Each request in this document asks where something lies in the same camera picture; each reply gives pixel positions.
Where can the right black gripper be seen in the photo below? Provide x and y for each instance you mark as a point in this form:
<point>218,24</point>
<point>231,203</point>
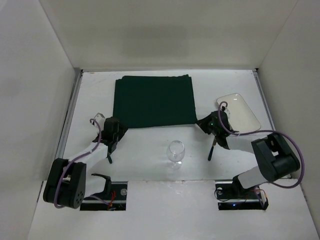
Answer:
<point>215,136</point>

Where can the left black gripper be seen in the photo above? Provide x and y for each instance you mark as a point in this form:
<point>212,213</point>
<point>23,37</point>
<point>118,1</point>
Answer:
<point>111,144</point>

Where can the white rectangular plate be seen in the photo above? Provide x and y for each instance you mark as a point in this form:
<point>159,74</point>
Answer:
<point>242,119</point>

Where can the dark green cloth placemat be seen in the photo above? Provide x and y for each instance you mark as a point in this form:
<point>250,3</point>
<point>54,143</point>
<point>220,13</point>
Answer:
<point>154,101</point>

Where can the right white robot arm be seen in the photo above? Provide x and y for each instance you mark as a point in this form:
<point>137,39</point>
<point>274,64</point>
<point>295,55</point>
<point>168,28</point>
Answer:
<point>275,158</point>

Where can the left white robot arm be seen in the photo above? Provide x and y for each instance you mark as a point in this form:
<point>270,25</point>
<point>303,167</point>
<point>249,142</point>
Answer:
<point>70,181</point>

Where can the clear wine glass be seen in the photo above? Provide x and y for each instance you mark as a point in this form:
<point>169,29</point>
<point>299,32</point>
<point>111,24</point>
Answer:
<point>175,154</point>

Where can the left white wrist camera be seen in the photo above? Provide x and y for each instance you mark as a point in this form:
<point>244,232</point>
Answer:
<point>99,119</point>

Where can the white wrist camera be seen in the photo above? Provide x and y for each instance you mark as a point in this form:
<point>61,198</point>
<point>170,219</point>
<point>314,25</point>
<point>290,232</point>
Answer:
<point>226,111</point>
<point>99,119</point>

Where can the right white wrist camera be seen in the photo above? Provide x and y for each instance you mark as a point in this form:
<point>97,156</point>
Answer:
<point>226,111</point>

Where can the gold fork black handle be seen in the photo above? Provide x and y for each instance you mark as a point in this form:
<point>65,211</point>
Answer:
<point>109,157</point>

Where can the gold knife black handle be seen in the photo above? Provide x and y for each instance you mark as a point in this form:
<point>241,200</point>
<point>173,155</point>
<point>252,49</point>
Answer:
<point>211,150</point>

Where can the left aluminium table rail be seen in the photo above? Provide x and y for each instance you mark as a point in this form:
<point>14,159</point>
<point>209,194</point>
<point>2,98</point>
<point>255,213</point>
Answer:
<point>67,117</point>

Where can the aluminium table rail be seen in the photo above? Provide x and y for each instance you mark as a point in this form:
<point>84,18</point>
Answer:
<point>67,117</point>
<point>262,94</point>

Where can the right aluminium table rail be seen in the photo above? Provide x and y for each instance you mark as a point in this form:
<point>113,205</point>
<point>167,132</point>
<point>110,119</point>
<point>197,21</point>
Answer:
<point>262,94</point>

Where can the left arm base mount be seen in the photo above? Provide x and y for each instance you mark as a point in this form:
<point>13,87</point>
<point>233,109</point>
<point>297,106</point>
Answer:
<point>116,200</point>

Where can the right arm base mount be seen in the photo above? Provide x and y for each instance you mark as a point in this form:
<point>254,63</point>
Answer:
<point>229,199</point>

